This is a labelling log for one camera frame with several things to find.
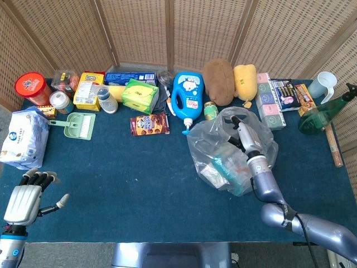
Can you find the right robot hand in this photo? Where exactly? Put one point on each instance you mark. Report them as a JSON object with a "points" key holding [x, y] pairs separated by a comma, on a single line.
{"points": [[249, 138]]}

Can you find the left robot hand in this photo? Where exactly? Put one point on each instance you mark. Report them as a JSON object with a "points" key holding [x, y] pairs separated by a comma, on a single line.
{"points": [[23, 202]]}

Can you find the clear plastic bag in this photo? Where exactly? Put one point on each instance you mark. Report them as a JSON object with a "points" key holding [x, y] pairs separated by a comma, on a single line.
{"points": [[206, 139]]}

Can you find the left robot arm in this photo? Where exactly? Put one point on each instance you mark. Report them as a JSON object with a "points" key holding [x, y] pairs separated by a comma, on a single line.
{"points": [[11, 248]]}

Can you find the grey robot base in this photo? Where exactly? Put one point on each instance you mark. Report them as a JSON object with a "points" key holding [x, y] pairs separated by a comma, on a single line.
{"points": [[170, 255]]}

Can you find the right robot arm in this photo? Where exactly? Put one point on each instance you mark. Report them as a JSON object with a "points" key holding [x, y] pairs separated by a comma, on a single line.
{"points": [[267, 187]]}

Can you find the white blue tissue pack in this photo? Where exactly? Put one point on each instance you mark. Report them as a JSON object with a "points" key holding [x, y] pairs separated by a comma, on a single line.
{"points": [[23, 139]]}

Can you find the teal packet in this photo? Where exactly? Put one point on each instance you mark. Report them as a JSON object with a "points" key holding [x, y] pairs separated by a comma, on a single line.
{"points": [[231, 173]]}

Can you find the pastel tissue multipack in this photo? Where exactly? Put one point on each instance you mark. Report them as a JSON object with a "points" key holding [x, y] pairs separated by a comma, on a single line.
{"points": [[269, 103]]}

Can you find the green jar with gold lid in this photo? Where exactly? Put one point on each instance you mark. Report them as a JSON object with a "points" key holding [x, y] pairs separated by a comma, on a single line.
{"points": [[211, 111]]}

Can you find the yellow plush toy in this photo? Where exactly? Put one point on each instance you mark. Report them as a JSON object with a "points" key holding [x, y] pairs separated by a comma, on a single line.
{"points": [[245, 81]]}

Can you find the dark blue packet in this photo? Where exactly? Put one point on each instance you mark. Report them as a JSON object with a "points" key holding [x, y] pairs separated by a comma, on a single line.
{"points": [[287, 95]]}

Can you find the brown plush toy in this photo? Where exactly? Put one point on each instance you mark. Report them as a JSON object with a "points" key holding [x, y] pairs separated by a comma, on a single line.
{"points": [[219, 82]]}

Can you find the red yellow snack packet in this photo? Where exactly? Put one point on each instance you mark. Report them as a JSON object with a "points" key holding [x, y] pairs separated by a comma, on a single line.
{"points": [[305, 99]]}

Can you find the green spray bottle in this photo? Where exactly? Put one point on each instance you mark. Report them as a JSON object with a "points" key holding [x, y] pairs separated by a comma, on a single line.
{"points": [[316, 118]]}

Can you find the blue cartoon detergent bottle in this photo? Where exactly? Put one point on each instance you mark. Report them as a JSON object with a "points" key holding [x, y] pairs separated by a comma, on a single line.
{"points": [[188, 95]]}

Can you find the white orange tube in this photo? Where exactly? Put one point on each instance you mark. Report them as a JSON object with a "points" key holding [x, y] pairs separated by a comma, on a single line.
{"points": [[170, 106]]}

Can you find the wooden roll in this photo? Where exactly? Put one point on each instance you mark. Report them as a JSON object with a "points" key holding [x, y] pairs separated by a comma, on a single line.
{"points": [[334, 146]]}

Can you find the light blue plastic pitcher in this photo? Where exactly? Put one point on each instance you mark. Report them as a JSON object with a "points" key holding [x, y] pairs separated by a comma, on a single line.
{"points": [[320, 85]]}

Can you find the small red yellow box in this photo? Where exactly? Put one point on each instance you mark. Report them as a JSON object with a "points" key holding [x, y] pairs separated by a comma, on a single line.
{"points": [[47, 111]]}

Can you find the green dustpan with brush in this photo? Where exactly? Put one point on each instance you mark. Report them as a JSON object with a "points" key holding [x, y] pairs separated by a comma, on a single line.
{"points": [[79, 125]]}

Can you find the dark grey cloth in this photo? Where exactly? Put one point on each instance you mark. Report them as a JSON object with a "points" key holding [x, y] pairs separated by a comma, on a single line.
{"points": [[161, 102]]}

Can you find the Hello Panda biscuit box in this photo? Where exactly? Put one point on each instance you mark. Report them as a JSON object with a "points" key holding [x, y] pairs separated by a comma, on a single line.
{"points": [[149, 124]]}

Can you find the blue felt table cover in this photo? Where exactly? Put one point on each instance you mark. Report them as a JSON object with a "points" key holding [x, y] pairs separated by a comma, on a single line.
{"points": [[125, 181]]}

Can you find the white-lidded snack jar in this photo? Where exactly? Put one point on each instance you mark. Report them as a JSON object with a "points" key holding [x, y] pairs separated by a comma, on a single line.
{"points": [[61, 102]]}

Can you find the red lidded canister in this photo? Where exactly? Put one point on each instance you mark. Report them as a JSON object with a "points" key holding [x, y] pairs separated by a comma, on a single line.
{"points": [[32, 86]]}

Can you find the woven folding screen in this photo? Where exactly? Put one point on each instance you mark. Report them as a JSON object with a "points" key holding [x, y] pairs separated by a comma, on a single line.
{"points": [[203, 30]]}

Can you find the green tissue pack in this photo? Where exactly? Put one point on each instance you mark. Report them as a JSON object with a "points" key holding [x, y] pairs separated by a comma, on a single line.
{"points": [[139, 96]]}

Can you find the clear plastic food box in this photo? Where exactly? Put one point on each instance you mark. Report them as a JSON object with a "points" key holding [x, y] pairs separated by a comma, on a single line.
{"points": [[65, 82]]}

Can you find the yellow Lipo biscuit pack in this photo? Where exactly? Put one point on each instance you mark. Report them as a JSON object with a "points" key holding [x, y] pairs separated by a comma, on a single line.
{"points": [[87, 92]]}

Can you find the white bottle with blue cap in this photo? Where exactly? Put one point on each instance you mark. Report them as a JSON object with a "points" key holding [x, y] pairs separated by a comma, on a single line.
{"points": [[108, 103]]}

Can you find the long blue box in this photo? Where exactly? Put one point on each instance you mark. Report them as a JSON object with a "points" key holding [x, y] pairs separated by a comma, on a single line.
{"points": [[129, 78]]}

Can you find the yellow sponge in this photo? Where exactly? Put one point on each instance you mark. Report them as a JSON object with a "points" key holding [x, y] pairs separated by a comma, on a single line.
{"points": [[115, 93]]}

